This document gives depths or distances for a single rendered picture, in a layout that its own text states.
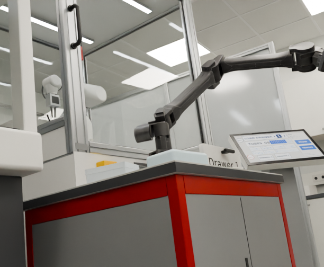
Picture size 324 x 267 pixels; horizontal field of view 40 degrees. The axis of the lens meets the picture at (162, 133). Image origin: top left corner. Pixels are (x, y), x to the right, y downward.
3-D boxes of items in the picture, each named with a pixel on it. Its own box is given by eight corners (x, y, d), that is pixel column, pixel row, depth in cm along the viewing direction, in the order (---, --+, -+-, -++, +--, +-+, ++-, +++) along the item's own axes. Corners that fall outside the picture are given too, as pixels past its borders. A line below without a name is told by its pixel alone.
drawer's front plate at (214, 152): (243, 176, 183) (239, 150, 186) (206, 172, 161) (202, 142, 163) (239, 177, 184) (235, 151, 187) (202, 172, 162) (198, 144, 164)
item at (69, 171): (222, 195, 234) (217, 169, 237) (77, 191, 154) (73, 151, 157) (96, 220, 287) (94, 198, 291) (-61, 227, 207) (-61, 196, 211)
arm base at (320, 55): (326, 49, 165) (348, 52, 171) (311, 44, 171) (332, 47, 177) (320, 72, 167) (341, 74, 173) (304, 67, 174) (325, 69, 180)
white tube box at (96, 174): (140, 182, 126) (138, 165, 127) (126, 179, 118) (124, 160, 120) (102, 189, 131) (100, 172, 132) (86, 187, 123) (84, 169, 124)
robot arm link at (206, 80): (218, 59, 188) (223, 82, 193) (206, 59, 191) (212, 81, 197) (160, 113, 162) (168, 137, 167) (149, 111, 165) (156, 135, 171)
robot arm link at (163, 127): (165, 118, 159) (169, 122, 165) (147, 122, 161) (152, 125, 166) (168, 136, 157) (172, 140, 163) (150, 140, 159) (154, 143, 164)
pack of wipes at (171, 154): (183, 175, 124) (180, 160, 125) (210, 168, 118) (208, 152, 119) (146, 173, 112) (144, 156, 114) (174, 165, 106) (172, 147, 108)
